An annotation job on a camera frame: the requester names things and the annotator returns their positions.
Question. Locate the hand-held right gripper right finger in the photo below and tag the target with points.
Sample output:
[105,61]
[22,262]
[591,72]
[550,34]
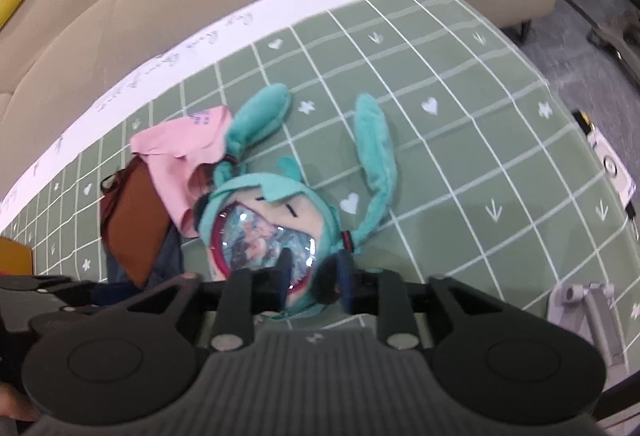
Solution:
[346,276]

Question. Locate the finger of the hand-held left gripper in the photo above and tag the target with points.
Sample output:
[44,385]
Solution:
[50,286]

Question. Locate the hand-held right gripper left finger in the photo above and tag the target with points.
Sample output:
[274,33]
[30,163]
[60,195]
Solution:
[272,291]

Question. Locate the orange paper bag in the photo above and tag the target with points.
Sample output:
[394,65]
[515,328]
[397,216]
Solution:
[12,256]

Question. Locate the teal plush doll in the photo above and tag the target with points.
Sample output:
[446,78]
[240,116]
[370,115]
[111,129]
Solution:
[265,191]

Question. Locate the person's left hand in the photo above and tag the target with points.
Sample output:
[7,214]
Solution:
[15,403]

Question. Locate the brown pouch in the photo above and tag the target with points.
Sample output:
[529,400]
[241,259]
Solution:
[135,221]

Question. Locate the navy cloth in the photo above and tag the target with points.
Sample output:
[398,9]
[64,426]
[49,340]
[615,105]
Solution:
[170,256]

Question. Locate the pink cloth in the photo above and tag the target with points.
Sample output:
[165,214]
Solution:
[175,161]

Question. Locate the green checked tablecloth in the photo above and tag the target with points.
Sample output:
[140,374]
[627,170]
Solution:
[450,141]

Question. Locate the white stand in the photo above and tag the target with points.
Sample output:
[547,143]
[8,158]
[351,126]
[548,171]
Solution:
[595,316]

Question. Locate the white labelled box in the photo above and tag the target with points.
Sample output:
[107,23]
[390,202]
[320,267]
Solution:
[612,166]

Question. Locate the beige sofa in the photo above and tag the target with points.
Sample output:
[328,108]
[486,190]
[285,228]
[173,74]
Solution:
[150,1]

